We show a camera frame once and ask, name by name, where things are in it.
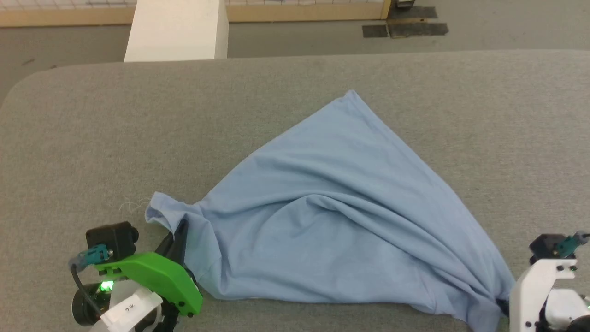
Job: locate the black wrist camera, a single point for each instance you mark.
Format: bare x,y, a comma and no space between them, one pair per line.
544,246
110,237

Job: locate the small black floor tape patch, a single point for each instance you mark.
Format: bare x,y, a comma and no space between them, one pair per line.
374,31

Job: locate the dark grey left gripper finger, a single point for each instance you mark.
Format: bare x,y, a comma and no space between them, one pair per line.
180,244
165,244

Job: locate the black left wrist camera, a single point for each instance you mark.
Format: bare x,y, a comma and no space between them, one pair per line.
110,237

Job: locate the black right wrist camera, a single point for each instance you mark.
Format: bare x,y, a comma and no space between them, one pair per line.
544,246

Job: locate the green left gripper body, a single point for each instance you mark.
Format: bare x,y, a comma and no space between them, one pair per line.
156,276

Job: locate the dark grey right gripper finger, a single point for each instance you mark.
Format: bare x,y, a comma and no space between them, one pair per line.
502,306

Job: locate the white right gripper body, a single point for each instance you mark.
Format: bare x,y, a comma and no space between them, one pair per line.
528,299

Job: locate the wooden backdrop frame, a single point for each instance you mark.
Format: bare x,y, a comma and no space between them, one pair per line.
299,13

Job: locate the plain white box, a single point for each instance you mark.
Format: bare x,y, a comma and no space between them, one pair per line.
177,30

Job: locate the light blue garment white hem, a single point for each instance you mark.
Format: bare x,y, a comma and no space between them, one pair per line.
332,207

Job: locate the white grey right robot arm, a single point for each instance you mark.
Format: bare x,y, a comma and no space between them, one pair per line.
564,306

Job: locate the grey backdrop support foot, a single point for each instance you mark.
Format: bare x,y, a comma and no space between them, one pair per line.
404,3

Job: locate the grey fabric work surface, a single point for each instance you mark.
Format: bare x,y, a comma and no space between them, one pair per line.
138,138

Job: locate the long black floor tape patch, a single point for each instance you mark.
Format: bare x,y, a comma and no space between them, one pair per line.
419,29

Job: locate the white paper label tag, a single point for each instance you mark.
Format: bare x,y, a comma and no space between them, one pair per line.
126,306

